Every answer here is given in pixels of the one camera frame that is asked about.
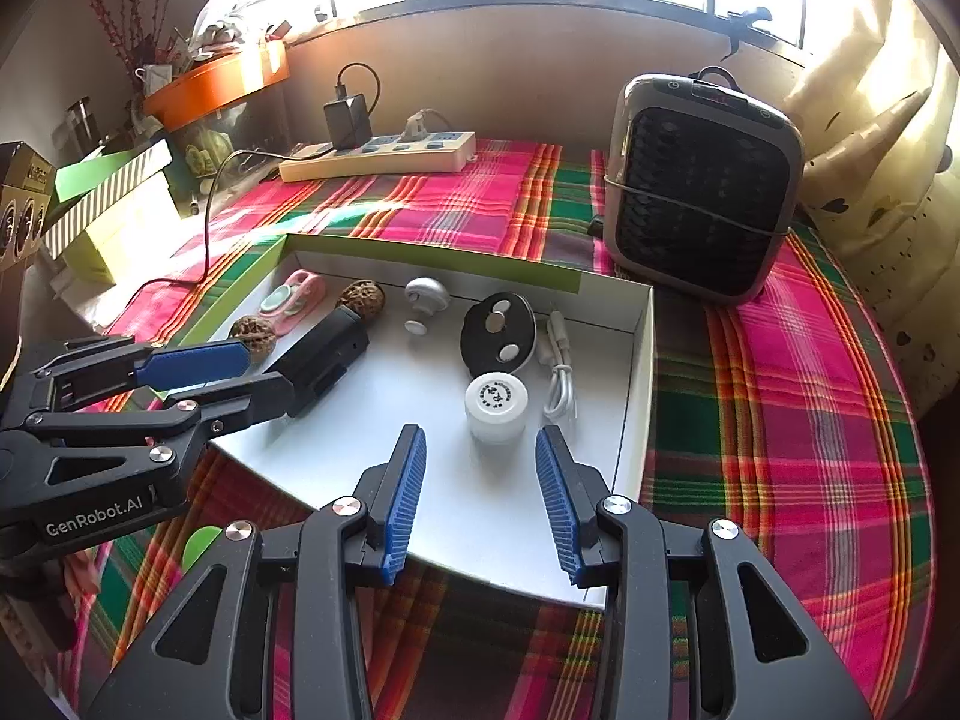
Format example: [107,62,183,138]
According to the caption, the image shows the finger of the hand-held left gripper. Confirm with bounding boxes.
[30,336,254,410]
[0,371,297,458]

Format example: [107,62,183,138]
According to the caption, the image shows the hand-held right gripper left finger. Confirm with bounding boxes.
[86,424,428,720]

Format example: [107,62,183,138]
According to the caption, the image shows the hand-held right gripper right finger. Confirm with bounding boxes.
[534,424,875,720]

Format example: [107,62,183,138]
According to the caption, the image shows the brown walnut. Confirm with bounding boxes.
[334,279,387,320]
[229,315,278,350]

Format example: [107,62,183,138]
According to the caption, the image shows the green-edged cardboard box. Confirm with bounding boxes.
[176,232,657,612]

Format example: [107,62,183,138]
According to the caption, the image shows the black rectangular device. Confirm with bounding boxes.
[266,305,372,419]

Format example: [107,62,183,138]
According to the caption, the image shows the white round jar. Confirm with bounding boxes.
[463,373,530,451]

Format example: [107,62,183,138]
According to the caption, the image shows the black round disc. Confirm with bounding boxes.
[459,291,539,377]

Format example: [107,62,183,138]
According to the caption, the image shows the white round gadget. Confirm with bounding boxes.
[403,276,451,336]

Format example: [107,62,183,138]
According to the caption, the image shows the person's left hand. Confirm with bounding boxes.
[64,551,102,598]

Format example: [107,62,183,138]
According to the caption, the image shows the green round cap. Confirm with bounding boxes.
[182,525,224,571]

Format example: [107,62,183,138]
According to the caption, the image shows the pink clip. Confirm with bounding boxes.
[259,268,327,318]

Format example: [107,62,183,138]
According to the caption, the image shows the yellow-green box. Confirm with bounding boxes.
[64,172,181,284]

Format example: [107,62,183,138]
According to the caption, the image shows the green striped box stack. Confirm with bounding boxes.
[41,139,173,260]

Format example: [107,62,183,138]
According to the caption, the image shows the green printed package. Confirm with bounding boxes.
[180,124,230,181]

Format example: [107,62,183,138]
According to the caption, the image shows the brown speaker box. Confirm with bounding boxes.
[0,141,57,271]

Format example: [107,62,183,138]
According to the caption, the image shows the plaid tablecloth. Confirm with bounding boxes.
[75,139,938,720]

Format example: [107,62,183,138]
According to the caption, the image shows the glass jar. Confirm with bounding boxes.
[64,96,106,155]

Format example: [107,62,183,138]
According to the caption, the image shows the cream power strip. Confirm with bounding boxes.
[279,131,479,182]

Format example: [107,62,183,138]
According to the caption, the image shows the orange round tray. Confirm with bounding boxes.
[142,40,291,131]

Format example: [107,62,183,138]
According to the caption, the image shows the black charger adapter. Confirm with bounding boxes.
[324,95,370,152]

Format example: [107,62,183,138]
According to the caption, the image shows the white plug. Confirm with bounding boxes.
[405,109,451,140]

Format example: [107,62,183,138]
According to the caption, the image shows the grey space heater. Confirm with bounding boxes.
[604,67,805,306]

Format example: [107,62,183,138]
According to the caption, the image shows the red berry branches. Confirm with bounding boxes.
[79,0,177,83]

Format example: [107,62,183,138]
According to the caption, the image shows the white plastic bag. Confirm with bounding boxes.
[176,0,290,65]

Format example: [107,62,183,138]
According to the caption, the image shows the cream heart-print curtain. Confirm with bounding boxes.
[780,0,960,406]

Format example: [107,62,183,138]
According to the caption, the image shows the black window latch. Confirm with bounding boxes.
[727,6,773,57]

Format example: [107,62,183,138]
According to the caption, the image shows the white coiled cable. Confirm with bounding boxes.
[540,311,580,421]

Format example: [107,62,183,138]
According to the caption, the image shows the black charger cable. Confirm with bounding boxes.
[142,62,381,290]

